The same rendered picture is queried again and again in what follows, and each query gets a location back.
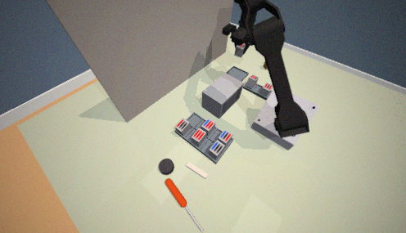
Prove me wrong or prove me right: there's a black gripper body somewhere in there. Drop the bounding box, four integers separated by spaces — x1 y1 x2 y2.
222 18 256 37

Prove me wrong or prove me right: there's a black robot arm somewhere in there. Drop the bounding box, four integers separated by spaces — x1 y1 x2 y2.
232 0 309 138

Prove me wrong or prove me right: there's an orange-handled screwdriver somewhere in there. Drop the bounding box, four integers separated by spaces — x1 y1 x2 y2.
165 179 203 231

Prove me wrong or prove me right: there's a dark grey round disc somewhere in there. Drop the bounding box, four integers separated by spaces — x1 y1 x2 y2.
159 159 174 175

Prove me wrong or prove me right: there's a grey flat panel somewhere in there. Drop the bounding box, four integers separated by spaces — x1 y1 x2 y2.
45 0 234 123

